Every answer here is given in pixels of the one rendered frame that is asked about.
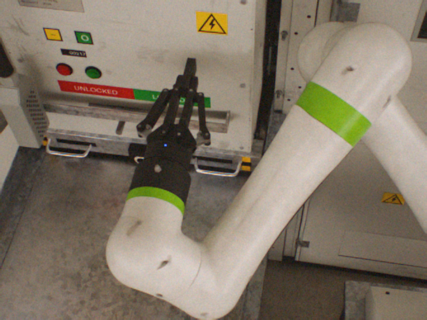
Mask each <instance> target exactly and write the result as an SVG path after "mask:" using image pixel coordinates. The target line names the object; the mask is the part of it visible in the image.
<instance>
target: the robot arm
mask: <svg viewBox="0 0 427 320"><path fill-rule="evenodd" d="M297 67H298V70H299V73H300V75H301V77H302V78H303V80H305V82H306V83H308V85H307V86H306V87H305V88H304V90H303V92H302V94H301V95H300V97H299V99H298V100H297V102H296V103H295V105H293V106H292V108H291V110H290V112H289V113H288V115H287V117H286V120H285V121H284V123H283V124H282V125H281V127H280V129H279V130H278V132H277V134H276V136H275V137H274V139H273V141H272V142H271V144H270V146H269V148H268V150H267V151H266V153H265V154H264V156H263V157H262V159H261V161H260V162H259V164H258V165H257V167H255V169H254V170H253V172H252V173H251V175H250V177H249V178H248V180H247V181H246V183H245V184H244V186H243V187H242V188H241V190H240V191H239V193H238V194H237V195H236V197H235V198H234V199H233V201H232V202H231V204H230V205H229V207H228V208H227V209H226V210H225V211H224V212H223V214H222V215H221V216H220V218H219V219H218V220H217V221H216V222H215V224H214V226H213V227H212V229H211V231H210V232H209V233H208V234H207V235H206V236H205V238H204V239H203V240H202V241H201V242H198V243H197V242H195V241H193V240H192V239H190V238H188V237H187V236H185V235H184V234H183V233H182V231H181V225H182V219H183V216H184V210H185V207H186V201H187V196H188V193H189V188H190V184H191V177H190V175H189V173H188V169H189V164H190V161H191V156H192V154H193V153H194V152H195V151H196V147H198V146H199V145H202V144H205V145H210V144H211V136H210V132H209V130H208V128H207V124H206V114H205V96H204V93H197V92H196V91H197V87H198V77H196V76H195V73H196V59H195V58H187V62H186V66H185V69H184V74H183V75H178V76H177V80H176V83H175V84H174V85H173V89H168V88H163V89H162V91H161V93H160V95H159V97H158V98H157V100H156V101H155V103H154V105H153V106H152V108H151V110H150V111H149V113H148V115H147V116H146V118H145V119H144V120H143V121H141V122H140V123H139V124H138V125H137V126H136V129H137V134H138V137H140V138H142V137H144V138H145V139H146V140H147V150H146V154H145V156H144V159H143V161H141V162H139V163H138V164H137V165H136V167H135V171H134V173H133V178H132V182H131V184H130V188H129V191H128V195H127V198H126V203H125V207H124V209H123V212H122V214H121V216H120V218H119V220H118V222H117V224H116V226H115V228H114V230H113V231H112V232H111V235H110V236H109V239H108V241H107V246H106V259H107V264H108V266H109V268H110V270H111V272H112V274H113V276H114V277H115V278H116V279H117V280H118V281H119V282H120V283H122V284H124V285H126V286H128V287H131V288H134V289H136V290H140V291H143V292H145V293H148V294H151V295H154V296H156V297H159V298H162V299H164V300H165V301H167V302H168V303H170V304H172V305H174V306H176V307H178V308H180V309H181V310H183V311H184V312H186V313H188V314H189V315H190V316H193V317H195V318H198V319H204V320H211V319H217V318H220V317H222V316H224V315H226V314H228V313H229V312H230V311H231V310H232V309H233V308H234V306H235V305H236V304H237V302H238V300H239V298H240V296H241V294H242V293H243V290H244V289H245V287H246V285H247V283H248V282H249V280H250V278H251V277H252V275H253V274H254V272H255V271H256V269H257V268H258V266H259V264H260V263H261V261H262V259H264V258H265V257H266V255H267V253H268V251H269V250H270V249H271V247H272V246H273V245H274V243H275V242H276V240H277V239H278V238H279V236H280V235H281V234H282V233H283V231H284V230H285V229H286V227H287V225H288V224H289V223H290V221H291V220H292V219H293V218H294V217H295V215H296V214H297V212H298V211H299V210H300V209H301V208H302V206H303V205H304V203H305V202H306V201H307V199H309V198H310V197H311V195H312V194H313V193H314V191H315V190H316V189H317V188H318V187H319V186H320V184H321V183H322V182H323V181H324V180H325V179H326V178H327V177H328V176H329V174H330V172H331V171H332V170H334V169H335V168H336V166H337V165H338V164H339V163H340V162H341V161H342V160H343V159H344V158H345V157H346V156H347V155H348V154H349V153H350V152H351V151H352V150H353V147H354V145H356V144H357V143H358V141H359V140H360V139H361V140H362V141H363V142H364V144H365V145H366V146H367V148H368V149H369V150H370V151H371V153H372V154H373V155H374V157H376V159H377V160H378V161H379V162H380V164H381V165H382V167H383V168H384V169H385V170H386V172H387V174H388V175H389V177H390V178H391V180H392V181H393V183H395V185H396V186H397V187H398V189H399V191H400V192H401V194H402V196H403V198H404V199H405V201H406V202H407V204H408V205H409V208H411V210H412V211H413V213H414V215H415V216H416V219H417V221H418V222H419V224H420V226H421V228H422V230H423V231H424V232H425V233H426V235H427V136H426V135H425V134H424V132H423V131H422V130H421V128H420V127H419V125H418V124H417V123H416V121H415V120H414V118H413V117H412V116H411V115H410V114H409V113H408V111H407V109H406V108H405V107H404V106H403V104H402V102H401V100H400V99H399V98H398V96H397V94H398V92H399V91H400V90H401V89H402V87H403V86H404V84H405V83H406V81H408V78H409V76H410V72H411V69H412V52H411V49H410V46H409V44H408V42H407V40H406V39H405V37H404V36H403V34H402V33H400V32H399V31H397V30H396V29H395V28H393V27H391V26H389V25H386V24H384V23H377V22H367V23H360V24H356V25H348V24H346V23H342V22H325V23H321V24H319V25H318V26H316V27H314V28H313V29H311V30H310V31H309V32H308V33H307V34H306V35H305V36H304V37H303V39H302V40H301V41H300V43H299V47H298V50H297ZM181 98H186V100H185V103H184V107H183V110H182V115H181V118H180V120H179V123H178V124H175V119H176V116H177V111H178V108H179V104H180V99H181ZM168 102H169V104H168ZM195 102H196V103H197V104H198V124H199V132H197V134H196V138H195V139H194V137H193V135H192V134H191V132H190V130H189V128H188V127H189V122H190V119H191V114H192V111H193V106H194V103H195ZM167 104H168V108H167V112H166V116H165V117H164V121H163V124H162V125H161V126H159V127H158V128H156V129H155V130H154V131H153V132H152V129H153V128H154V126H155V125H156V123H157V122H158V119H159V117H160V115H161V114H162V112H163V111H164V109H165V107H166V106H167Z"/></svg>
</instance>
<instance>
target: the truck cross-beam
mask: <svg viewBox="0 0 427 320"><path fill-rule="evenodd" d="M47 133H54V134H55V137H56V139H57V142H58V144H59V147H60V148H65V149H75V150H85V151H86V150H87V148H88V146H89V144H90V143H92V144H93V145H92V148H91V150H90V152H101V153H106V154H116V155H122V156H129V154H128V148H129V145H130V144H131V143H133V144H139V145H147V140H146V139H139V138H129V137H119V136H112V135H103V134H97V133H86V132H80V131H70V130H60V129H54V128H48V129H47ZM263 152H264V141H263V140H258V139H253V140H252V148H251V152H241V151H235V150H224V149H215V148H209V147H196V151H195V152H194V153H193V154H192V156H191V161H190V164H194V157H198V165H205V166H215V167H220V168H231V169H233V156H240V157H250V163H249V162H243V161H242V165H243V166H249V167H250V171H253V170H254V169H255V167H257V165H258V164H259V162H260V161H261V159H262V154H263Z"/></svg>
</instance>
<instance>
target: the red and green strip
mask: <svg viewBox="0 0 427 320"><path fill-rule="evenodd" d="M57 81H58V84H59V86H60V89H61V91H69V92H75V93H86V94H92V95H98V96H104V97H114V98H126V99H132V100H143V101H150V102H155V101H156V100H157V98H158V97H159V95H160V93H161V92H158V91H152V90H140V89H134V88H124V87H117V86H106V85H99V84H88V83H77V82H70V81H59V80H57ZM185 100H186V98H181V99H180V104H179V105H184V103H185ZM205 107H206V108H211V103H210V97H205Z"/></svg>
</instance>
